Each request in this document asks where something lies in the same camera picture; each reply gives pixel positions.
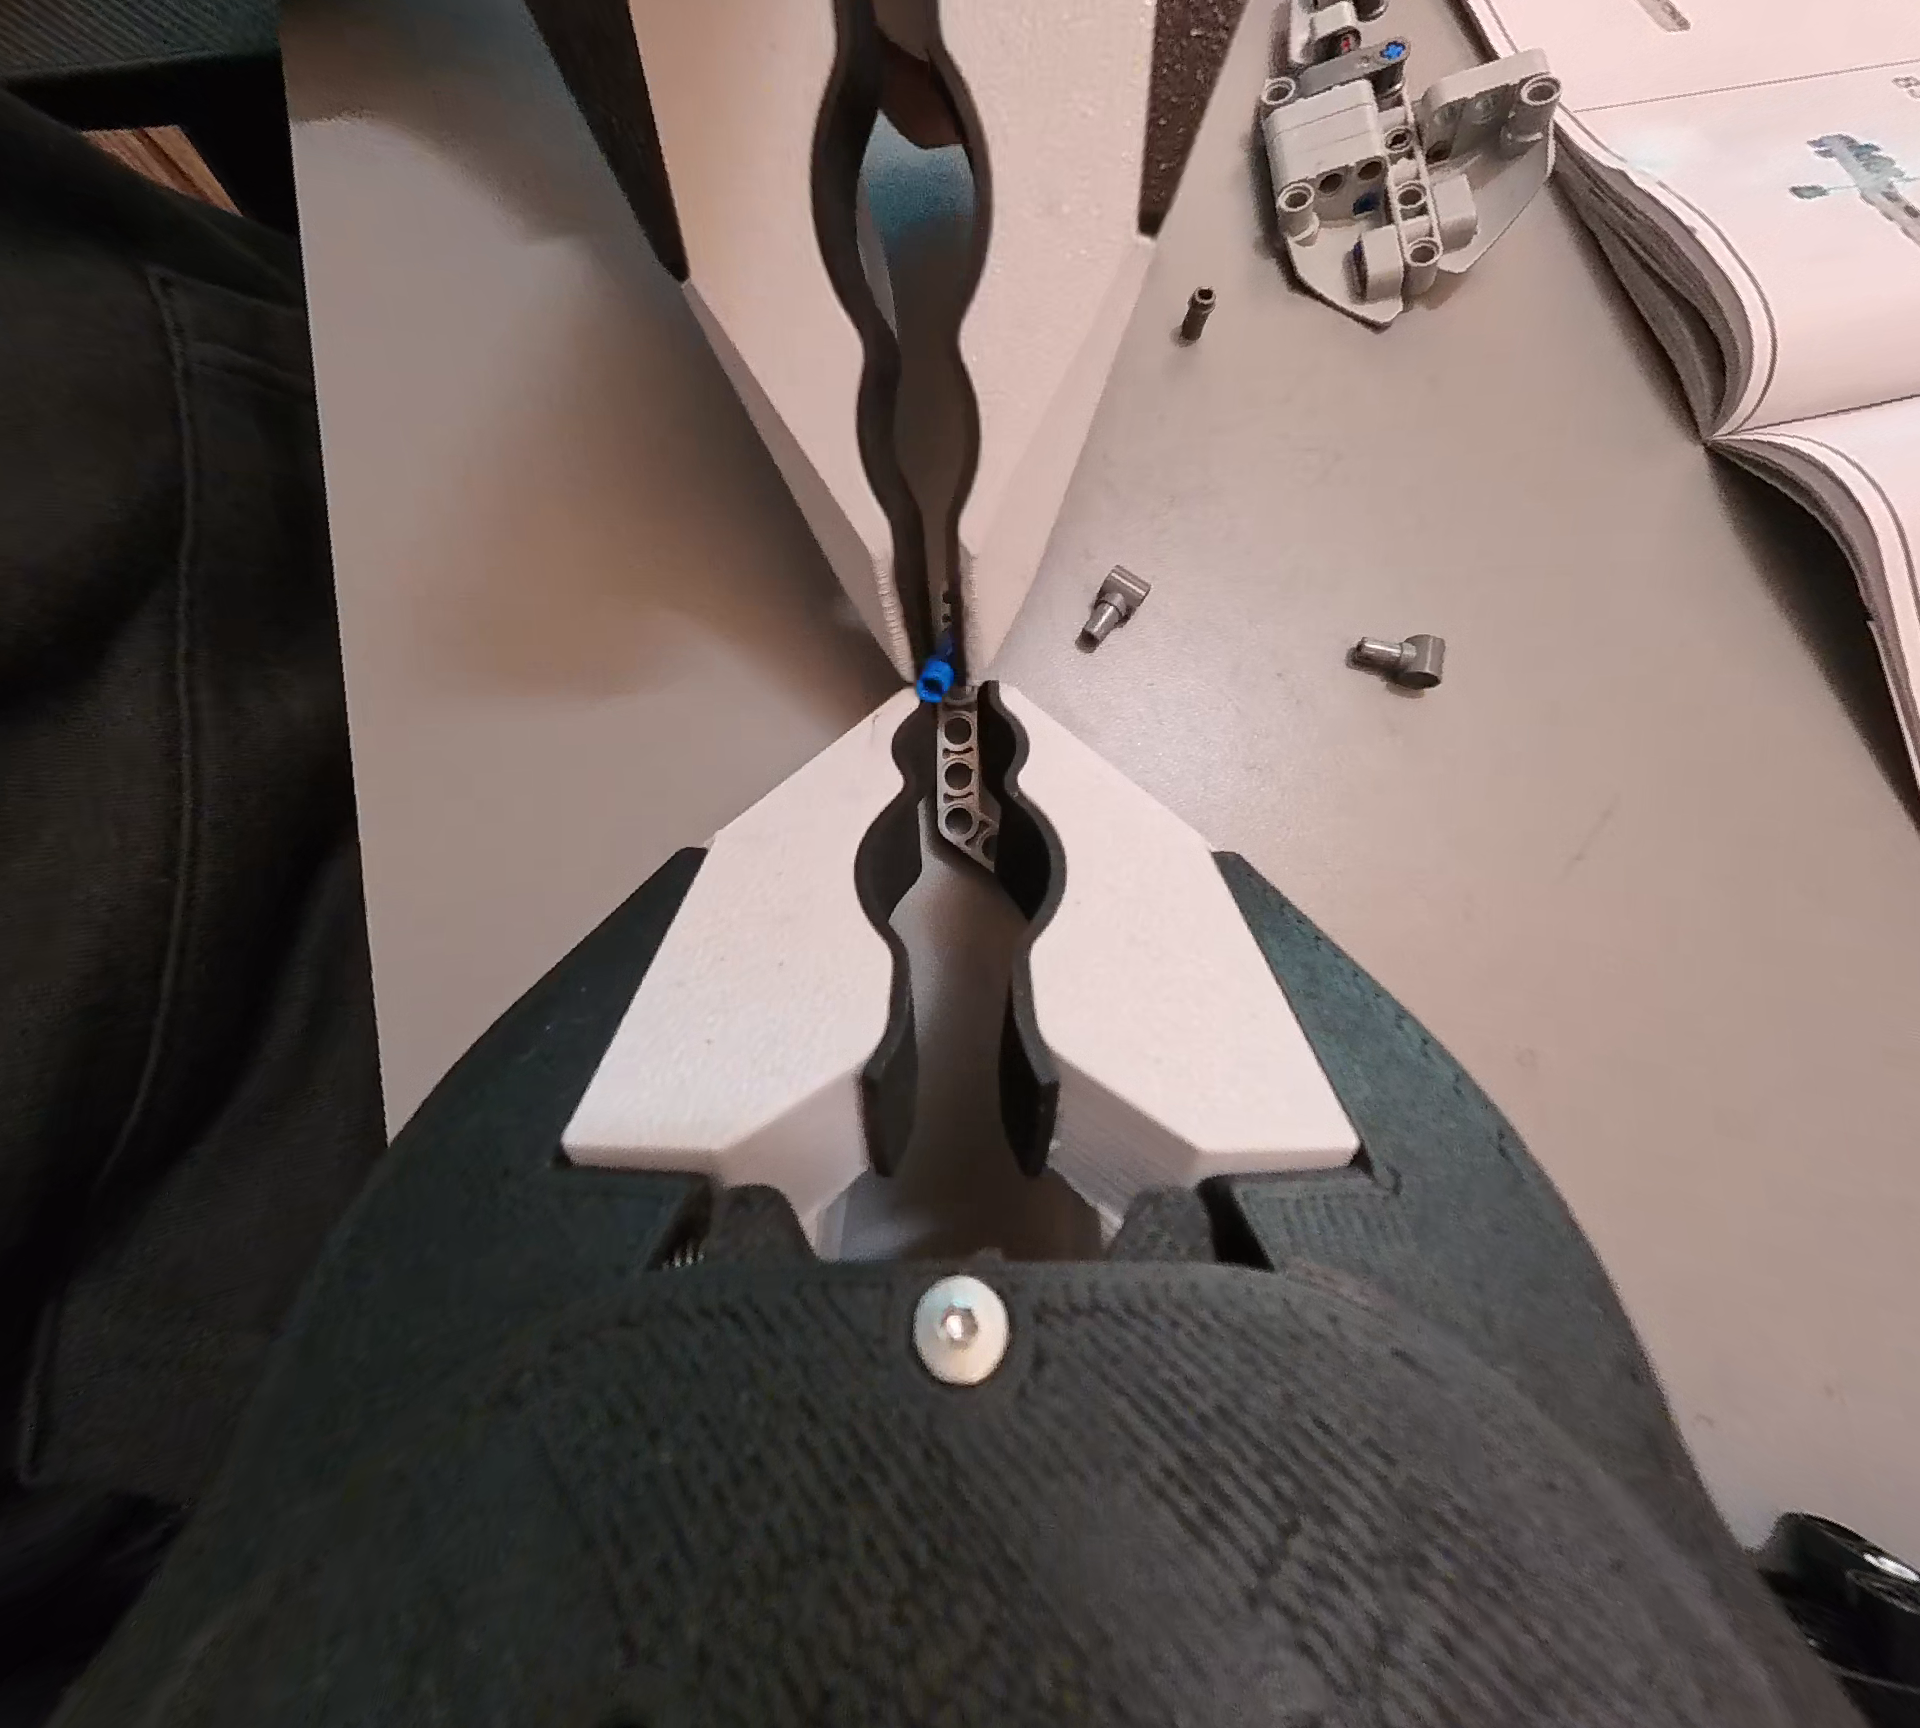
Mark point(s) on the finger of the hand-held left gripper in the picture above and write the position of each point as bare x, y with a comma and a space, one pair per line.
721, 183
1051, 183

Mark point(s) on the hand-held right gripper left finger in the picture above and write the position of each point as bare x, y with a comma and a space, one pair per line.
721, 1008

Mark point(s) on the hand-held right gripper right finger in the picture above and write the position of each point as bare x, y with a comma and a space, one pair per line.
1184, 1008

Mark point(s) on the grey perforated toy beam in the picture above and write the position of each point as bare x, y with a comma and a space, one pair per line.
960, 783

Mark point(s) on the small blue toy pin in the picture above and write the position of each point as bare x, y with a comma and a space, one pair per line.
933, 674

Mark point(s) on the grey desk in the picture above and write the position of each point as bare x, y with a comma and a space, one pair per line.
1500, 1008

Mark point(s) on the small dark grey pin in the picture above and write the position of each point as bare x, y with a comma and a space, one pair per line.
1196, 314

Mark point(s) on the grey toy brick assembly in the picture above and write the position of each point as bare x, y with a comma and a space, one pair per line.
1321, 152

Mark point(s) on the grey toy axle connector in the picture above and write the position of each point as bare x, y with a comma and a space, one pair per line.
1113, 601
1403, 658

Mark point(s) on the open instruction booklet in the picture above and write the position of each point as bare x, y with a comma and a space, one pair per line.
1650, 79

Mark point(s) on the person's black trousers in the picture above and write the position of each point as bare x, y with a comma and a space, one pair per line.
151, 709

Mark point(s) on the black round object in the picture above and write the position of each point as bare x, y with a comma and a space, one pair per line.
1852, 1600

